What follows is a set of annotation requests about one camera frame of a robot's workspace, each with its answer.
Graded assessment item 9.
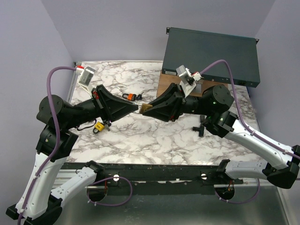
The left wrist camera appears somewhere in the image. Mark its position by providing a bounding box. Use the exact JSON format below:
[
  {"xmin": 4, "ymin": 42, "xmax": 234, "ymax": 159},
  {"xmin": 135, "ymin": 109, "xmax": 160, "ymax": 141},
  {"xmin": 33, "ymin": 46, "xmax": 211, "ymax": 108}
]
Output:
[{"xmin": 76, "ymin": 66, "xmax": 96, "ymax": 96}]

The purple cable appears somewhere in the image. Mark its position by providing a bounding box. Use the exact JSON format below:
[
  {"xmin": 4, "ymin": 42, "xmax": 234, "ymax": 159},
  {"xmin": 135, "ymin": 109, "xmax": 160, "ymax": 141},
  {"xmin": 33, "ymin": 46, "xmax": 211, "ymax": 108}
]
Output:
[
  {"xmin": 199, "ymin": 59, "xmax": 300, "ymax": 204},
  {"xmin": 16, "ymin": 66, "xmax": 133, "ymax": 225}
]

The wooden board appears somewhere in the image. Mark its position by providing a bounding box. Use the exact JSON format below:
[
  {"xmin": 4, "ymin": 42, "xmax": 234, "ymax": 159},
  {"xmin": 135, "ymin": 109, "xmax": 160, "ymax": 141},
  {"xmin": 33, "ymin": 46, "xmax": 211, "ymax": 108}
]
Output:
[{"xmin": 156, "ymin": 71, "xmax": 230, "ymax": 108}]

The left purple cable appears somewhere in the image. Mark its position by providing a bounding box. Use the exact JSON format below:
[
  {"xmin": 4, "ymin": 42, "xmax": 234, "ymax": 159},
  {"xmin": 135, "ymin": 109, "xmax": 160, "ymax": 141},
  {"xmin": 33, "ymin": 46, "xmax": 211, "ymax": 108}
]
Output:
[{"xmin": 16, "ymin": 66, "xmax": 133, "ymax": 225}]

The black T-shaped tool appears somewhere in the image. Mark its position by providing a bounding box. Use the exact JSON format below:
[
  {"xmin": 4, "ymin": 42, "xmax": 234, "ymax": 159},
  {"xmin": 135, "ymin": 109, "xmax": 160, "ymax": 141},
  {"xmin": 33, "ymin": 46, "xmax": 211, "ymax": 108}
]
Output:
[{"xmin": 192, "ymin": 115, "xmax": 205, "ymax": 137}]

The brass padlock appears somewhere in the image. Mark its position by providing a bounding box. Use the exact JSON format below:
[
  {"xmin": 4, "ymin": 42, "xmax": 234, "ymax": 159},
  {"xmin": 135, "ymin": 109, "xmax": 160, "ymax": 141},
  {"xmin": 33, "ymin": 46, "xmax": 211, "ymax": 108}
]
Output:
[{"xmin": 134, "ymin": 103, "xmax": 153, "ymax": 114}]

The orange padlock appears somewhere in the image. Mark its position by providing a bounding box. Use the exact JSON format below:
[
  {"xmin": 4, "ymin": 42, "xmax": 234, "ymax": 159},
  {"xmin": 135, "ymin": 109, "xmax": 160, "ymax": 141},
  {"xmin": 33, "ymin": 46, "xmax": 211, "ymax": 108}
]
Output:
[{"xmin": 122, "ymin": 93, "xmax": 137, "ymax": 101}]

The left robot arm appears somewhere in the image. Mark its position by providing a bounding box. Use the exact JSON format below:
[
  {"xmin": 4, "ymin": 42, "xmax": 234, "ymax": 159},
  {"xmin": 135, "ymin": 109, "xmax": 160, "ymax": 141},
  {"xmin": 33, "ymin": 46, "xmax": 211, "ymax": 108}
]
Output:
[{"xmin": 6, "ymin": 85, "xmax": 138, "ymax": 225}]

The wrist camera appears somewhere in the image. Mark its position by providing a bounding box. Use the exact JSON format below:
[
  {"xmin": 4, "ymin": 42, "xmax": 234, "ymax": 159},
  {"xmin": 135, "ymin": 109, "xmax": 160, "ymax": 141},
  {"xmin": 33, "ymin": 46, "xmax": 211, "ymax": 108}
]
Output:
[
  {"xmin": 76, "ymin": 66, "xmax": 96, "ymax": 96},
  {"xmin": 176, "ymin": 65, "xmax": 203, "ymax": 98}
]

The dark green network switch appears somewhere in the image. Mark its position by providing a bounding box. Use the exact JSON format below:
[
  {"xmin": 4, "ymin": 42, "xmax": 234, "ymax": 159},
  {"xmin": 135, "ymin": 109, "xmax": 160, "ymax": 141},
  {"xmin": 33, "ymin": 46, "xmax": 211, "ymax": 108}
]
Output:
[{"xmin": 162, "ymin": 27, "xmax": 261, "ymax": 88}]

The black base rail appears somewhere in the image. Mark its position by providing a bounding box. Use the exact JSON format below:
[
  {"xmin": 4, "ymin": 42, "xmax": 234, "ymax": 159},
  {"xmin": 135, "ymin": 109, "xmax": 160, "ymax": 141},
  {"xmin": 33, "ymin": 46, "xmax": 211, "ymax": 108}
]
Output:
[{"xmin": 65, "ymin": 162, "xmax": 244, "ymax": 196}]

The yellow padlock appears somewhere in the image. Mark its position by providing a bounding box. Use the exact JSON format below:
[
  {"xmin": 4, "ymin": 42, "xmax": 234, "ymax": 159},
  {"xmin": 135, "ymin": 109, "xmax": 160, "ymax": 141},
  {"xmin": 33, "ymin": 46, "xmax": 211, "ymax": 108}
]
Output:
[{"xmin": 92, "ymin": 122, "xmax": 111, "ymax": 134}]

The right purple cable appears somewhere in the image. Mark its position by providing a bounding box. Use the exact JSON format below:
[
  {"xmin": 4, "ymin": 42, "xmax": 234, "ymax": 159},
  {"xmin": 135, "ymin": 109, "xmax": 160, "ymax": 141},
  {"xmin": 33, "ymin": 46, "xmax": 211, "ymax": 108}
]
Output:
[{"xmin": 199, "ymin": 59, "xmax": 300, "ymax": 204}]

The grey lock mount bracket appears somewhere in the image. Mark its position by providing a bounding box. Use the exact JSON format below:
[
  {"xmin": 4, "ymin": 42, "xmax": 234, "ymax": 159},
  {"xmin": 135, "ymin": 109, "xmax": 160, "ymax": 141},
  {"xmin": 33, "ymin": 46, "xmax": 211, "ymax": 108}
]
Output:
[{"xmin": 194, "ymin": 80, "xmax": 203, "ymax": 94}]

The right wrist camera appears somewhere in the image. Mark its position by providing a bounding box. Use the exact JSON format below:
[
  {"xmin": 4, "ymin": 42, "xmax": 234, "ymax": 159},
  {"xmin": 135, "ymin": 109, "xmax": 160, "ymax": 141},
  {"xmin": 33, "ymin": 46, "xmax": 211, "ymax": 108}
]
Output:
[{"xmin": 176, "ymin": 65, "xmax": 203, "ymax": 98}]

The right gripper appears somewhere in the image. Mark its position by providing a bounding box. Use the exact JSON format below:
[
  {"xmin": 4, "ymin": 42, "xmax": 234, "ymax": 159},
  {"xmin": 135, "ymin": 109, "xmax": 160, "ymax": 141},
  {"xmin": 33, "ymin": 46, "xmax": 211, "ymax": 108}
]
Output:
[{"xmin": 142, "ymin": 83, "xmax": 211, "ymax": 122}]

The aluminium side rail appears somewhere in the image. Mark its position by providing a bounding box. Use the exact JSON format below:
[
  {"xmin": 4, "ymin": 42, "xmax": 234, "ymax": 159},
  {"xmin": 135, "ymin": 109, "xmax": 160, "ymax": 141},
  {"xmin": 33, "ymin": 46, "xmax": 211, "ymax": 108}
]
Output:
[{"xmin": 67, "ymin": 71, "xmax": 78, "ymax": 103}]

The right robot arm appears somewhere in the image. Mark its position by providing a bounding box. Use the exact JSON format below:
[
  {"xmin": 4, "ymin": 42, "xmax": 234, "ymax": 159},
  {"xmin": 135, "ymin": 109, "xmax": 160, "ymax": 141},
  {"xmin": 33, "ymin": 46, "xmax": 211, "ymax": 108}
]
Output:
[{"xmin": 142, "ymin": 83, "xmax": 300, "ymax": 189}]

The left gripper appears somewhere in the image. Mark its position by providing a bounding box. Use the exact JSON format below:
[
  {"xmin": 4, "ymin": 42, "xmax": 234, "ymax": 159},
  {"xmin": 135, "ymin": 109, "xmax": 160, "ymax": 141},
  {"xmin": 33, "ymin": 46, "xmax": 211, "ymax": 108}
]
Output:
[{"xmin": 65, "ymin": 83, "xmax": 140, "ymax": 128}]

